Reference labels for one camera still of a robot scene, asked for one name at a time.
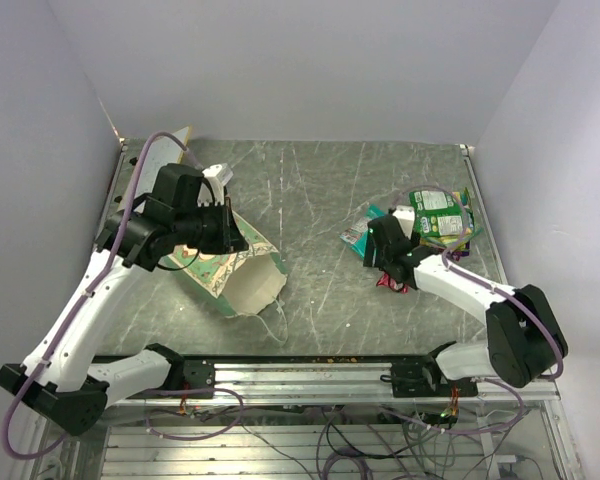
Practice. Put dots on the aluminium table edge rail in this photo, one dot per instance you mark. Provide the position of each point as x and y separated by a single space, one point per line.
484 259

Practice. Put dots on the small red candy packet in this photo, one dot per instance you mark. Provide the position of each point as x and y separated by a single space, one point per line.
387 281

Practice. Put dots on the teal candy packet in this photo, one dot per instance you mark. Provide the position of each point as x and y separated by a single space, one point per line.
355 237

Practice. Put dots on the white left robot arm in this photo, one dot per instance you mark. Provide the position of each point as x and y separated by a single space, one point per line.
59 380

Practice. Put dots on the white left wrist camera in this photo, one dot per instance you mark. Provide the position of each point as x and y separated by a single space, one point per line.
213 188

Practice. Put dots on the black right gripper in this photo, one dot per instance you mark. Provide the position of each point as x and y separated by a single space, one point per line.
372 256

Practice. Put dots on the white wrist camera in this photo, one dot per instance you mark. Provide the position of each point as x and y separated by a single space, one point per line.
406 217
213 188

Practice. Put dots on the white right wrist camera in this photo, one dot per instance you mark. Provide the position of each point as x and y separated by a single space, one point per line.
406 217

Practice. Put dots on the yellow green candy packet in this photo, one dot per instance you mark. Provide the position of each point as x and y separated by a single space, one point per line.
442 224

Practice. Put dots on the aluminium front base frame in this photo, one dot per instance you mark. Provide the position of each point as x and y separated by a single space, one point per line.
306 380

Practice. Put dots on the small whiteboard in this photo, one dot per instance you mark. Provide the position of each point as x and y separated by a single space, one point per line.
161 152

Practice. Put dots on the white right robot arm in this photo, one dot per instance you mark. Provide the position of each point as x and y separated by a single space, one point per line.
524 341

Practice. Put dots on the green illustrated paper bag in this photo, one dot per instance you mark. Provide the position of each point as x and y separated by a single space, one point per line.
238 284

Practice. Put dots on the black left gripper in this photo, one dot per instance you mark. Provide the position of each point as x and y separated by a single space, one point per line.
229 238

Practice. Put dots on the green spring tea candy packet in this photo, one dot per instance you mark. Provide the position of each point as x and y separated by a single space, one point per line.
472 235

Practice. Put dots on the green Fox's candy packet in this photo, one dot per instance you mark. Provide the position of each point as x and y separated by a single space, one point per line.
435 202

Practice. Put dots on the purple Fox's candy packet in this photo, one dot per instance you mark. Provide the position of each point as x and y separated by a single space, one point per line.
454 255

